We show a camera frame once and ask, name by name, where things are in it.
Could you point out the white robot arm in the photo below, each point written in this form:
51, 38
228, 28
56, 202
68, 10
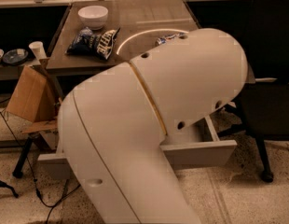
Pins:
111, 126

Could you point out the grey open drawer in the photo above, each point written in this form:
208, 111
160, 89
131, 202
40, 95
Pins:
195, 146

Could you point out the grey cabinet with counter top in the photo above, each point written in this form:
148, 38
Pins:
140, 23

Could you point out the blue soda can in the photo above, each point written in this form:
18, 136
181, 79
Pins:
164, 39

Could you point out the blue chip bag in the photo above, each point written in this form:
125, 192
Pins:
87, 42

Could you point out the white bowl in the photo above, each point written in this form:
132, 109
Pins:
94, 17

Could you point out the brown cardboard box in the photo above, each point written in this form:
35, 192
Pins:
36, 100

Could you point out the white paper cup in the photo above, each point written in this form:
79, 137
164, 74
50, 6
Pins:
37, 49

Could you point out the black office chair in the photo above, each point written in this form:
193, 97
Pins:
263, 104

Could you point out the dark round plate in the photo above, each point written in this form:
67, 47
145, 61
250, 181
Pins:
15, 57

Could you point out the black tripod leg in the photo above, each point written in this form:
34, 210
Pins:
24, 153

